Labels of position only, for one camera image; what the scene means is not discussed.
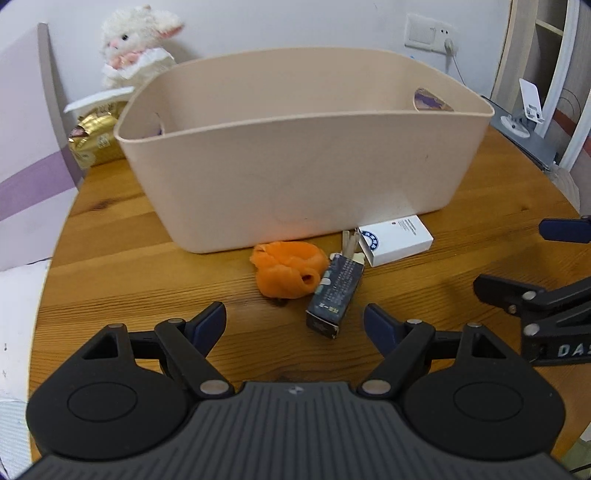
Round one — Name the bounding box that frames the dark rectangular small box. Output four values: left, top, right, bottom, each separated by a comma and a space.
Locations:
307, 254, 365, 339

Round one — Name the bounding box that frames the orange fabric scrunchie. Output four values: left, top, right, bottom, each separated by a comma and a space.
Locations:
249, 241, 329, 300

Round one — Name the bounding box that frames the grey laptop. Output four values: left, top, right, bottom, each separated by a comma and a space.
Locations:
485, 97, 558, 172

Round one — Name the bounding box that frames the white phone stand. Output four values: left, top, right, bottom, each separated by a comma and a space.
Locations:
501, 78, 545, 139

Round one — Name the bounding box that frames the white bed pillow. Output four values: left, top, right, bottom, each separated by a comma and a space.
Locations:
1, 259, 51, 479

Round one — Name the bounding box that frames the white bearing box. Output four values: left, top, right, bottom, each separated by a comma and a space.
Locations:
359, 215, 434, 267

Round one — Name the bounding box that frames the white wooden shelf unit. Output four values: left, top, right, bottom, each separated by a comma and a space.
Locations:
490, 1, 590, 171

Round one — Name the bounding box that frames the pink purple headboard panel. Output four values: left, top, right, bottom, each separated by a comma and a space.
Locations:
1, 23, 82, 270

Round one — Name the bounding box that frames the gold foil snack bag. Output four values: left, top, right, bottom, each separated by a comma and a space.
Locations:
63, 87, 134, 170

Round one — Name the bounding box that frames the beige plastic storage basket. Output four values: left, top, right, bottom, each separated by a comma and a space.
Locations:
114, 47, 494, 253

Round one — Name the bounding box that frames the white plush bunny toy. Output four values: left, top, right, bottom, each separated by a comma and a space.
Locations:
101, 5, 184, 90

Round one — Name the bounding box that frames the white plug and cable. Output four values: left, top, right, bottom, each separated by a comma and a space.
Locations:
441, 38, 469, 87

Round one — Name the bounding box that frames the white wall switch socket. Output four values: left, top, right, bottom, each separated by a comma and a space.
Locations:
405, 14, 458, 55

